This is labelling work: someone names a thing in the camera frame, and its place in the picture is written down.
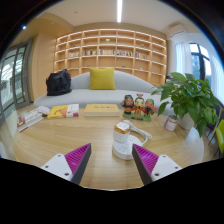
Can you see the light grey sofa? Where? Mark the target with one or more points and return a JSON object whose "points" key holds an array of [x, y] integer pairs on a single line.
{"points": [[80, 95]]}

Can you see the small white cup red print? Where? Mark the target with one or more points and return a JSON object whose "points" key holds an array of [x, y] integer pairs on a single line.
{"points": [[170, 123]]}

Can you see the three-figure colourful figurine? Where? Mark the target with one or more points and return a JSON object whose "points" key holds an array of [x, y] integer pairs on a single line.
{"points": [[138, 107]]}

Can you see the yellow cushion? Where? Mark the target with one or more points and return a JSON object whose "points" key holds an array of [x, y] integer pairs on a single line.
{"points": [[102, 79]]}

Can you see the long ceiling light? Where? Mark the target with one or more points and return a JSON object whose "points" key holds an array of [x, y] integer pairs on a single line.
{"points": [[119, 10]]}

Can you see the dark-framed window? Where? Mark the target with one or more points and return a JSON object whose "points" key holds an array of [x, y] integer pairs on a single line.
{"points": [[200, 61]]}

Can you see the white sheer curtain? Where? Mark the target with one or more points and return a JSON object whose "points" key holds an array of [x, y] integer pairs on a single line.
{"points": [[182, 58], [218, 78]]}

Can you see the yellow and white book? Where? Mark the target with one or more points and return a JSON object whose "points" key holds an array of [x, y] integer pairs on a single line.
{"points": [[61, 111]]}

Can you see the round white power strip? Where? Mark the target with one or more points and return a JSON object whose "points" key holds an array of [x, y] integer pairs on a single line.
{"points": [[122, 151]]}

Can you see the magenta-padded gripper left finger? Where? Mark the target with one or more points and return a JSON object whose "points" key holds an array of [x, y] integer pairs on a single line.
{"points": [[75, 160]]}

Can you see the black bag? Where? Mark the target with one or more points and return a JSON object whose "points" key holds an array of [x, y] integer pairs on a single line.
{"points": [[58, 83]]}

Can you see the white and red magazine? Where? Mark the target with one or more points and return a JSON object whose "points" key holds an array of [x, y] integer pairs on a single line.
{"points": [[29, 119]]}

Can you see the green potted plant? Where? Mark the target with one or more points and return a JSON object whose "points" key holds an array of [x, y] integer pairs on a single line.
{"points": [[190, 98]]}

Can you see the flat yellow book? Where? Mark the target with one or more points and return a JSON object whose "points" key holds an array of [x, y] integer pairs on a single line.
{"points": [[101, 109]]}

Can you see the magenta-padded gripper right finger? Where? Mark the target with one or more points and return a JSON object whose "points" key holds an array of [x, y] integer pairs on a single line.
{"points": [[149, 161]]}

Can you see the glass door with dark frame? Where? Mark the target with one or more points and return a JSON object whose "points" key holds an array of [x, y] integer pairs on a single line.
{"points": [[15, 78]]}

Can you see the green chair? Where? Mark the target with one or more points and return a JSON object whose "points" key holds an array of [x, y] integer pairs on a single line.
{"points": [[220, 135]]}

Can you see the wooden shelf unit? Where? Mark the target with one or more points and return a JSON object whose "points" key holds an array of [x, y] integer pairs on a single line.
{"points": [[110, 50]]}

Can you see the white air conditioner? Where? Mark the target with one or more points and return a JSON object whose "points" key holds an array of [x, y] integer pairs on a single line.
{"points": [[177, 30]]}

